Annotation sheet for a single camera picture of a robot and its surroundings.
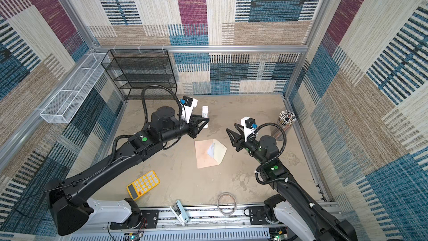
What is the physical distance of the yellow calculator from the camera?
2.65ft

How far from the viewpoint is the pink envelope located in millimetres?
917

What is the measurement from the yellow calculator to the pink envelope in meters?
0.23
